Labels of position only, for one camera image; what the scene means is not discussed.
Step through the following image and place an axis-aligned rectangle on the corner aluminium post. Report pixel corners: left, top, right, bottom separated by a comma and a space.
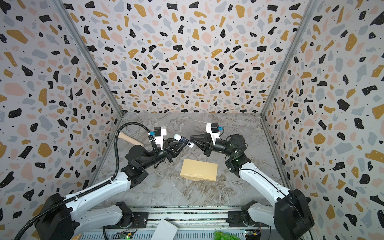
50, 0, 124, 118
260, 0, 319, 118

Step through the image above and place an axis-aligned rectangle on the yellow paper envelope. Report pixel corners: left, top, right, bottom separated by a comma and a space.
180, 159, 218, 182

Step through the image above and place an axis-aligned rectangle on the white paper sheet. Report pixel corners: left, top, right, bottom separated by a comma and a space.
151, 219, 179, 240

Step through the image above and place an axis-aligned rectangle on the black corrugated cable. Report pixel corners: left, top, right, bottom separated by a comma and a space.
13, 121, 151, 240

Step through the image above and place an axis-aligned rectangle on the left circuit board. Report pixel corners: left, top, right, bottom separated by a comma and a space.
112, 232, 134, 240

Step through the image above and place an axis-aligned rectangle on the beige wooden stamp handle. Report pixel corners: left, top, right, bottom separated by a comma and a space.
118, 132, 144, 147

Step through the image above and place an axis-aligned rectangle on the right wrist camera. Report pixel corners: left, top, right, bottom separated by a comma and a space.
206, 123, 225, 145

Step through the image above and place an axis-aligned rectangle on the right circuit board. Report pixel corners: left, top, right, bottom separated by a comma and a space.
245, 230, 261, 240

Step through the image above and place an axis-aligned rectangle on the green plastic bag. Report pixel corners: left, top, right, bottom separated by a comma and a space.
214, 231, 240, 240

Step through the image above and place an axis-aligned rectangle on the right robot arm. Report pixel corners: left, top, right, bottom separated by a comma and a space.
190, 133, 315, 240

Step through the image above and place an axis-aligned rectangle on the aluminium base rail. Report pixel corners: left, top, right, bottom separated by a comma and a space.
73, 206, 284, 240

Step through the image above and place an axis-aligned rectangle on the right corner aluminium post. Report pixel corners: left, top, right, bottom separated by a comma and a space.
260, 0, 319, 118

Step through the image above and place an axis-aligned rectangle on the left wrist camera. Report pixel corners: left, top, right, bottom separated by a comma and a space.
149, 127, 167, 150

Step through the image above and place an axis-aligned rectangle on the circuit board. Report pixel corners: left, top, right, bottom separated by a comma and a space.
112, 232, 134, 240
245, 230, 261, 240

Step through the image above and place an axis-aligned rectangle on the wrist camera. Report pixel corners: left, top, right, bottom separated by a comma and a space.
149, 127, 167, 150
206, 123, 225, 145

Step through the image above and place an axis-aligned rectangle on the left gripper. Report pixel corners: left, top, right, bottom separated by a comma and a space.
140, 138, 186, 171

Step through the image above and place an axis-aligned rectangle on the left corner aluminium post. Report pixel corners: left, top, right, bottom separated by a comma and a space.
50, 0, 124, 118

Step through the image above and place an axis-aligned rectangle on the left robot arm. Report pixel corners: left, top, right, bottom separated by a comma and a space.
35, 139, 189, 240

